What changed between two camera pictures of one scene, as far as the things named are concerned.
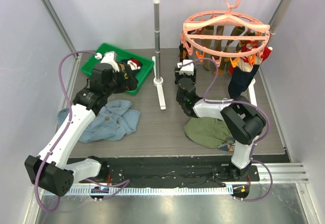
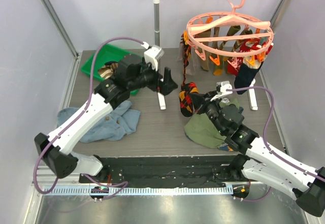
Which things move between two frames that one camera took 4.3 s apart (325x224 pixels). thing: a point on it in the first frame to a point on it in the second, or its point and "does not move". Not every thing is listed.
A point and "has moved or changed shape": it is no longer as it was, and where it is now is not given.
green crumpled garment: [210, 132] does not move
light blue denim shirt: [116, 120] does not move
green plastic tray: [142, 74] does not move
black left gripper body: [120, 85] to [153, 82]
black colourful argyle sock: [184, 53] has moved or changed shape
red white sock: [266, 51] to [249, 45]
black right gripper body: [183, 76] to [203, 103]
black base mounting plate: [174, 172] does not move
